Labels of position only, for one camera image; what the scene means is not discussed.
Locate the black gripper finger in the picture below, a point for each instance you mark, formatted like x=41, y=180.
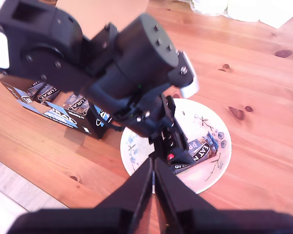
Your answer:
x=175, y=195
x=131, y=195
x=180, y=157

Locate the blue black snackbar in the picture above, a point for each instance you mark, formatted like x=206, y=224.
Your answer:
x=35, y=89
x=202, y=151
x=77, y=104
x=48, y=93

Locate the white plate blue flowers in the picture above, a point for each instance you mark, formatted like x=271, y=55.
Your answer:
x=190, y=108

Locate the black blue snackbar carton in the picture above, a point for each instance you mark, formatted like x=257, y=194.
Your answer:
x=90, y=126

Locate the yellow paper roll pack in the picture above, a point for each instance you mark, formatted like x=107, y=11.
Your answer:
x=210, y=6

